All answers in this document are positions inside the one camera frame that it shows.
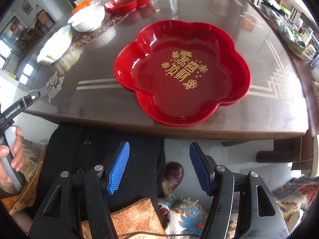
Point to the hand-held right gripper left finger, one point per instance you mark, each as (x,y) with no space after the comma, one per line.
(119,166)

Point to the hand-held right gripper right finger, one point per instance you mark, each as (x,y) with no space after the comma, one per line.
(200,169)

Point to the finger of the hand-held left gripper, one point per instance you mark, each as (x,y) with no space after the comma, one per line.
(35,96)

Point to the scalloped white and blue bowl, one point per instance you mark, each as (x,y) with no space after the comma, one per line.
(54,47)

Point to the white ribbed bowl black rim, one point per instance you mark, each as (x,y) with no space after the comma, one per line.
(87,21)

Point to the person's left hand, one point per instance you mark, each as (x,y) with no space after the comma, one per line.
(20,154)

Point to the dark red slipper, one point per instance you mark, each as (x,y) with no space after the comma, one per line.
(174,174)

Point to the floral blanket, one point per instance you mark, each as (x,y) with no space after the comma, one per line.
(184,211)

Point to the golden brown cushion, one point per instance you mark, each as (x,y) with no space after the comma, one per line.
(27,196)
(134,216)

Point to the orange tissue pack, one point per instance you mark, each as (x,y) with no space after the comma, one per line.
(84,3)

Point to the basket of bottles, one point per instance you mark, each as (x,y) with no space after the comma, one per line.
(286,29)

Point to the framed wall painting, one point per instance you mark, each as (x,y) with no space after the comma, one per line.
(27,6)

